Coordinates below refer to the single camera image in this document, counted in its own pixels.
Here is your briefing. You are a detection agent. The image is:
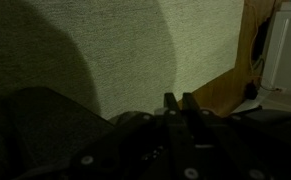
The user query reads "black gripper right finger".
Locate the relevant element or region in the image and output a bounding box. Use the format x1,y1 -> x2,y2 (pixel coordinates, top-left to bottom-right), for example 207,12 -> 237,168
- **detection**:
181,91 -> 291,180

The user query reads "cream carpet rug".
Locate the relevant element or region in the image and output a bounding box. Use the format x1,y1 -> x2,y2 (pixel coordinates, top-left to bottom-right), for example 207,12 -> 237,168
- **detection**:
0,0 -> 245,120

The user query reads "small black floor item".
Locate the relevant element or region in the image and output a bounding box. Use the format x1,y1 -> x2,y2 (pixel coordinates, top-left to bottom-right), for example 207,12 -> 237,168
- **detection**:
244,81 -> 259,100

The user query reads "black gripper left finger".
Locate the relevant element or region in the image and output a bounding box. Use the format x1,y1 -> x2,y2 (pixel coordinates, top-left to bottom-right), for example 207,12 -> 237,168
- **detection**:
68,92 -> 199,180

